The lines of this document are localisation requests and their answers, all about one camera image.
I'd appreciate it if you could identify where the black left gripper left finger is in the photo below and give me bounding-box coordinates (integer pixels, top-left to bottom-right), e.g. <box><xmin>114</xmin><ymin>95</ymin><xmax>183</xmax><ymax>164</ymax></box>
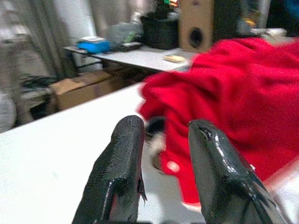
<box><xmin>72</xmin><ymin>115</ymin><xmax>148</xmax><ymax>224</ymax></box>

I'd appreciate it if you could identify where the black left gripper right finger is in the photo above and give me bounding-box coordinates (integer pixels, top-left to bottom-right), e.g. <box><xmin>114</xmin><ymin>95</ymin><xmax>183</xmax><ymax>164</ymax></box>
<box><xmin>187</xmin><ymin>119</ymin><xmax>288</xmax><ymax>224</ymax></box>

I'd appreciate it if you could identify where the red shirt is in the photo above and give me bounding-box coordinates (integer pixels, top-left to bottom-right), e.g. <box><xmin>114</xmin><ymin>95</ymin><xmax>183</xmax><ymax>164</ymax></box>
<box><xmin>136</xmin><ymin>37</ymin><xmax>299</xmax><ymax>208</ymax></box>

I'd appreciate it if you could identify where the brown cardboard box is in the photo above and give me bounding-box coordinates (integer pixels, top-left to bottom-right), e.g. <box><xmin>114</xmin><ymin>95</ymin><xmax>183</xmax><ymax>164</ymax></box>
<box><xmin>50</xmin><ymin>70</ymin><xmax>113</xmax><ymax>110</ymax></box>

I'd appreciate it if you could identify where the black flat device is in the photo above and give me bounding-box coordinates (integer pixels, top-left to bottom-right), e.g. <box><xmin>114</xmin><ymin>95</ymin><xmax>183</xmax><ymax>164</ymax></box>
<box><xmin>116</xmin><ymin>42</ymin><xmax>143</xmax><ymax>52</ymax></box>

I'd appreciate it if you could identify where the small tan flat object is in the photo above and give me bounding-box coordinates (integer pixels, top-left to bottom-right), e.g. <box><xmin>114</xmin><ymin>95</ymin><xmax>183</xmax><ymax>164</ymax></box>
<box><xmin>164</xmin><ymin>54</ymin><xmax>187</xmax><ymax>63</ymax></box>

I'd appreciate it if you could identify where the blue flat box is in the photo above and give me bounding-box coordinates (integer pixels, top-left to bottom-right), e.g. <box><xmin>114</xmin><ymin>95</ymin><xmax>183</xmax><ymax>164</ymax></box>
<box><xmin>77</xmin><ymin>36</ymin><xmax>110</xmax><ymax>54</ymax></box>

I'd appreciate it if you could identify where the black plastic bin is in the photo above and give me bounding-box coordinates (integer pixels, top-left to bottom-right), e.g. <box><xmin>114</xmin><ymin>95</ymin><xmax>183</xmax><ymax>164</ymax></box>
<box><xmin>140</xmin><ymin>9</ymin><xmax>180</xmax><ymax>50</ymax></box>

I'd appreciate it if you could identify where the cardboard box with round hole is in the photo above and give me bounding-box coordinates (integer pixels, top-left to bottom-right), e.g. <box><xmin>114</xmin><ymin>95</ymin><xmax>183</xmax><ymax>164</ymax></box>
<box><xmin>178</xmin><ymin>0</ymin><xmax>214</xmax><ymax>51</ymax></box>

